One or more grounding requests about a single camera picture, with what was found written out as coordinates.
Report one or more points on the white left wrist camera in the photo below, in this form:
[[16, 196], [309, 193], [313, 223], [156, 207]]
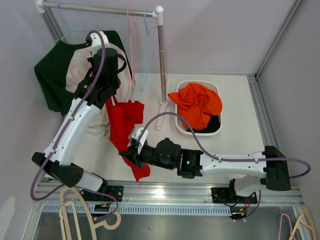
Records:
[[95, 41]]

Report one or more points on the black t-shirt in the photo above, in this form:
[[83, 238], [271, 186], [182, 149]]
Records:
[[212, 125]]

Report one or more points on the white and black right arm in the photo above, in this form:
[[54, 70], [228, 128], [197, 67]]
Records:
[[261, 173]]

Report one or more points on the aluminium rail front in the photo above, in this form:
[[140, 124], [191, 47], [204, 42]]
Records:
[[150, 198]]

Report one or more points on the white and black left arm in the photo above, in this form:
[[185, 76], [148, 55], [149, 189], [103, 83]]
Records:
[[57, 159]]

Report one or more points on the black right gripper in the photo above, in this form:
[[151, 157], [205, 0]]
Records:
[[132, 157]]

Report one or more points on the pink hanger lower right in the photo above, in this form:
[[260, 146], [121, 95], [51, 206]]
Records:
[[285, 226]]

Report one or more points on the orange t-shirt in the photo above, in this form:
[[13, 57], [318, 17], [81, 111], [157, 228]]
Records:
[[196, 104]]

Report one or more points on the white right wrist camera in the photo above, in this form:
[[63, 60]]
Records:
[[138, 138]]

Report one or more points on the beige hanger lower right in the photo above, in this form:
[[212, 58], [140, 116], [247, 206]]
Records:
[[304, 225]]

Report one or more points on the red t-shirt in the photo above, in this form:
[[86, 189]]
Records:
[[123, 116]]

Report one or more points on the pink plastic hanger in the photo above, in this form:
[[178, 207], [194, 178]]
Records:
[[132, 31]]

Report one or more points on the white perforated plastic basket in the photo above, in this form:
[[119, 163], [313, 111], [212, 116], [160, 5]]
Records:
[[179, 123]]

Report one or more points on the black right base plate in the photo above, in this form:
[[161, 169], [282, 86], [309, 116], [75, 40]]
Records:
[[224, 195]]

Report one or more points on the light blue hanger on rack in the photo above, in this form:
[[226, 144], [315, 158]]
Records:
[[65, 23]]

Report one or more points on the silver clothes rack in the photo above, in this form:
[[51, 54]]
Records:
[[157, 14]]

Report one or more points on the aluminium frame post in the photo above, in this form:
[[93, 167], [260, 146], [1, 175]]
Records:
[[288, 21]]

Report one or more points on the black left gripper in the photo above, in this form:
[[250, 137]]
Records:
[[89, 58]]

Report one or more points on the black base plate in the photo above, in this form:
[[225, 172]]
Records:
[[224, 195], [116, 191]]

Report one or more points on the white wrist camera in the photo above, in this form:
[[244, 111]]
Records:
[[138, 138], [95, 41]]

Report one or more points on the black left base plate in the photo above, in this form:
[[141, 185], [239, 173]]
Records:
[[116, 191]]

